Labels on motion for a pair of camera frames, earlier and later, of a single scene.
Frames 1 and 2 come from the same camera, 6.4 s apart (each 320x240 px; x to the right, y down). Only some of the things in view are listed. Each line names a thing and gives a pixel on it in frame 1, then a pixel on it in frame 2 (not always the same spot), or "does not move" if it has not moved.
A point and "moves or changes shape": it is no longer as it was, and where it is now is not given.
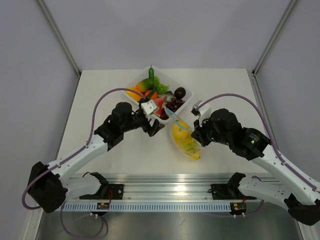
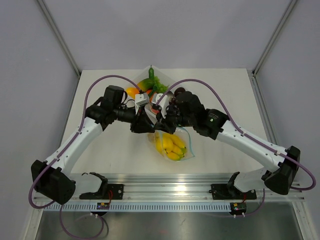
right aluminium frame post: (290, 6) does not move
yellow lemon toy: (181, 132) -> (159, 139)
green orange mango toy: (145, 85) does not move
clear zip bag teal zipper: (186, 144) moves or changes shape
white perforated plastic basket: (169, 80) does not move
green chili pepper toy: (151, 73) does not move
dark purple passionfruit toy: (179, 93) does not move
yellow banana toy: (192, 150) -> (173, 146)
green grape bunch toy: (160, 88) does not move
